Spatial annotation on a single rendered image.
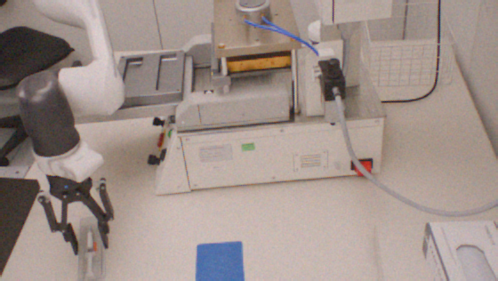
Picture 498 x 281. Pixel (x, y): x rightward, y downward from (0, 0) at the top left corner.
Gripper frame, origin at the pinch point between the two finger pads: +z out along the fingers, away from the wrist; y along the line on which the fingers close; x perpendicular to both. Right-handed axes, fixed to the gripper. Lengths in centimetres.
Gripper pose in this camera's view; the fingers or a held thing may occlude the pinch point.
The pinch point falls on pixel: (88, 236)
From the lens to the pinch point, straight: 127.9
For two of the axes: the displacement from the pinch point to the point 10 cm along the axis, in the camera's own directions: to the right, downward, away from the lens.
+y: -9.8, 1.9, -0.7
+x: 1.7, 5.6, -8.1
